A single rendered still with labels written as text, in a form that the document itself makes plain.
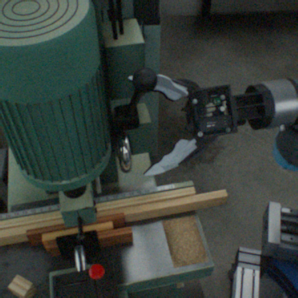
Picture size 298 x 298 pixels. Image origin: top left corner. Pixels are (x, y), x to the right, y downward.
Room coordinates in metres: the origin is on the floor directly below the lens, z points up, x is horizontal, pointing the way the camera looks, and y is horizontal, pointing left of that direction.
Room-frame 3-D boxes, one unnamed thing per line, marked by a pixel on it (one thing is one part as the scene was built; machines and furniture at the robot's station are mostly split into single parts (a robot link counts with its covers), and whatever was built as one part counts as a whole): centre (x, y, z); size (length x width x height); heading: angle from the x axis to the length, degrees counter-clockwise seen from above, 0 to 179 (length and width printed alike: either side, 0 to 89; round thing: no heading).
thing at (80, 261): (0.36, 0.15, 0.95); 0.09 x 0.07 x 0.09; 102
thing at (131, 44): (0.70, 0.06, 1.23); 0.09 x 0.08 x 0.15; 12
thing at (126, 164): (0.61, 0.07, 1.02); 0.12 x 0.03 x 0.12; 12
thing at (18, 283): (0.30, 0.28, 0.92); 0.04 x 0.03 x 0.04; 63
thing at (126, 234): (0.41, 0.14, 0.92); 0.20 x 0.02 x 0.05; 102
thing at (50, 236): (0.42, 0.17, 0.93); 0.17 x 0.02 x 0.05; 102
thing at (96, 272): (0.30, 0.11, 1.02); 0.03 x 0.03 x 0.01
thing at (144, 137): (0.68, 0.04, 1.02); 0.09 x 0.07 x 0.12; 102
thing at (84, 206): (0.48, 0.16, 1.03); 0.14 x 0.07 x 0.09; 12
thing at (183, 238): (0.42, -0.09, 0.91); 0.12 x 0.09 x 0.03; 12
